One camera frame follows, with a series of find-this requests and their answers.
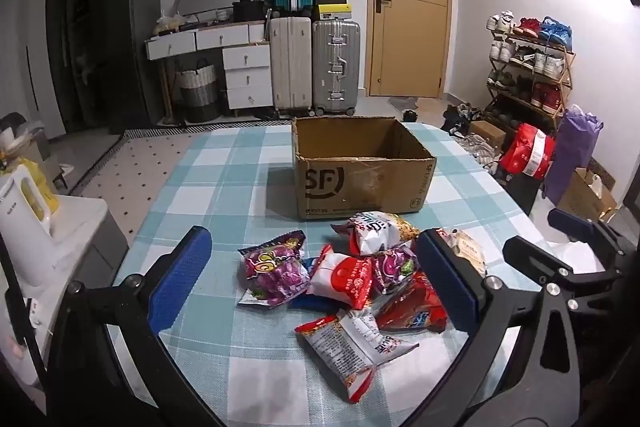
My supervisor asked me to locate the beige snack packet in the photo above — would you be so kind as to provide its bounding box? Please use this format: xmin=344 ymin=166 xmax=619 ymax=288
xmin=440 ymin=228 xmax=488 ymax=278

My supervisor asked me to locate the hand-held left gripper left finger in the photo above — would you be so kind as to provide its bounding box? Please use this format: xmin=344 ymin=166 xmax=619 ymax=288
xmin=47 ymin=226 xmax=237 ymax=427

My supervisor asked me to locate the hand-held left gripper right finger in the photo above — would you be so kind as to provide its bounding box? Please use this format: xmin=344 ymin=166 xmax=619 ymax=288
xmin=414 ymin=228 xmax=602 ymax=427

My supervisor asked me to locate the white noodle snack bag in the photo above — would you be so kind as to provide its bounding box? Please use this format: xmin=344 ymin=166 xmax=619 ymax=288
xmin=295 ymin=309 xmax=420 ymax=404
xmin=332 ymin=211 xmax=421 ymax=258

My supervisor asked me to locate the small closed cardboard box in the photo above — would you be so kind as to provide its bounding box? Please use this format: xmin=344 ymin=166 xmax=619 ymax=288
xmin=467 ymin=121 xmax=506 ymax=152

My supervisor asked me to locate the silver suitcase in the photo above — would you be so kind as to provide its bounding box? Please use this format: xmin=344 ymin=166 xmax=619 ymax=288
xmin=312 ymin=19 xmax=361 ymax=116

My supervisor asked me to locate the purple gift bag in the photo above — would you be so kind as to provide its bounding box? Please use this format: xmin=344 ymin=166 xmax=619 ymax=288
xmin=545 ymin=104 xmax=603 ymax=205

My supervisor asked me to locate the beige suitcase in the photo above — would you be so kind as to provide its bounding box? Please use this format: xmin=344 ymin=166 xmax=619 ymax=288
xmin=270 ymin=17 xmax=313 ymax=115

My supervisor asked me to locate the black storage box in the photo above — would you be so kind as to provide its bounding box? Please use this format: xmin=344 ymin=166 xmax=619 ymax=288
xmin=232 ymin=1 xmax=271 ymax=22

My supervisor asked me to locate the white desk with drawers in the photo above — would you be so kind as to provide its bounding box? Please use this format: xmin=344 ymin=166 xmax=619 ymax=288
xmin=145 ymin=21 xmax=273 ymax=110

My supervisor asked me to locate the spotted beige rug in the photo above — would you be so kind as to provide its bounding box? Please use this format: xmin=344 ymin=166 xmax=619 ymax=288
xmin=65 ymin=122 xmax=296 ymax=198

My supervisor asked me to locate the dark refrigerator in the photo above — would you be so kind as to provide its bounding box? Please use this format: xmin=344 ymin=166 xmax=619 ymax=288
xmin=90 ymin=0 xmax=163 ymax=134

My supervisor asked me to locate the purple snack bag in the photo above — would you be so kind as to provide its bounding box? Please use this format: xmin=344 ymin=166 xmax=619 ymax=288
xmin=237 ymin=230 xmax=313 ymax=308
xmin=372 ymin=243 xmax=418 ymax=295

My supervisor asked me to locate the white and red snack bag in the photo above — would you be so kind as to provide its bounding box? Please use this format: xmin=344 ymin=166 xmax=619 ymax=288
xmin=305 ymin=244 xmax=376 ymax=310

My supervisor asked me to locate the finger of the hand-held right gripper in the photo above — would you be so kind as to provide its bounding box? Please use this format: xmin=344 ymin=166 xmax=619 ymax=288
xmin=547 ymin=208 xmax=640 ymax=269
xmin=502 ymin=236 xmax=630 ymax=294

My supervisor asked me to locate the woven laundry basket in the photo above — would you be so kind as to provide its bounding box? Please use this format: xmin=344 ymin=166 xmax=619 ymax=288
xmin=179 ymin=59 xmax=221 ymax=122

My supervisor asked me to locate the blue snack packet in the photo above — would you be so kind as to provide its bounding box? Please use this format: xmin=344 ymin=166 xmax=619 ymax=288
xmin=287 ymin=257 xmax=346 ymax=313

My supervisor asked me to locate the wooden door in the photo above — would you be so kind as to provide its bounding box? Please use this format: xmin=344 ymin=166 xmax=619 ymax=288
xmin=366 ymin=0 xmax=453 ymax=98

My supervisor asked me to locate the yellow cloth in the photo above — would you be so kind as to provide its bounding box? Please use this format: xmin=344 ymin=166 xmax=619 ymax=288
xmin=15 ymin=154 xmax=61 ymax=220

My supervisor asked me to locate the pile of shoes on floor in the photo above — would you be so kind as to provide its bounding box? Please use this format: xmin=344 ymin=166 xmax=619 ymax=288
xmin=402 ymin=102 xmax=501 ymax=165

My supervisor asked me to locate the white and grey cabinet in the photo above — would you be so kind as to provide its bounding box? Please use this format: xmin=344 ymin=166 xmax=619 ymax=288
xmin=0 ymin=194 xmax=131 ymax=408

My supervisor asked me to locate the black stool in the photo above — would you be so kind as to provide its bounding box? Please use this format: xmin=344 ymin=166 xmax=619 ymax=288
xmin=505 ymin=172 xmax=543 ymax=218

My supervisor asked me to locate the wooden shoe rack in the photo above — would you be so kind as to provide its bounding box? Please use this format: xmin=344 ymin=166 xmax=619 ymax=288
xmin=487 ymin=14 xmax=576 ymax=132

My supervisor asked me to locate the checkered teal tablecloth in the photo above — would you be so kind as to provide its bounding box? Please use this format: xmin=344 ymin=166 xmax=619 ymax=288
xmin=111 ymin=122 xmax=556 ymax=427

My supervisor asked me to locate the white plastic bag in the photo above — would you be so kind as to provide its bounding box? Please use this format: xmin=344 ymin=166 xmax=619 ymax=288
xmin=545 ymin=239 xmax=606 ymax=275

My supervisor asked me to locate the grey door mat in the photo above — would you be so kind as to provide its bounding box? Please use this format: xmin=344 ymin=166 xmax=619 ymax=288
xmin=387 ymin=96 xmax=423 ymax=112

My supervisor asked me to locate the brown cardboard box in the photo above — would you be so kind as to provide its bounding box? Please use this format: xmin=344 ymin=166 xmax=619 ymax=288
xmin=291 ymin=116 xmax=437 ymax=222

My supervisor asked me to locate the yellowish plastic bag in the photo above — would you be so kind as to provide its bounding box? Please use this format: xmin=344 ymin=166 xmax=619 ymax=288
xmin=152 ymin=12 xmax=181 ymax=36

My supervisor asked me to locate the open cardboard box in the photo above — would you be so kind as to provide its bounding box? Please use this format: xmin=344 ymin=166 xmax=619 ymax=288
xmin=557 ymin=167 xmax=618 ymax=223

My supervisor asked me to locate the white electric kettle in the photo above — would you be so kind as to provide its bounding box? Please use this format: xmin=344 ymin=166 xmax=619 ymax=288
xmin=0 ymin=164 xmax=57 ymax=288

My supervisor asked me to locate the red gift bag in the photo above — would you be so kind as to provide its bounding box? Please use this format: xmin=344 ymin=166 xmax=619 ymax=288
xmin=500 ymin=123 xmax=556 ymax=180

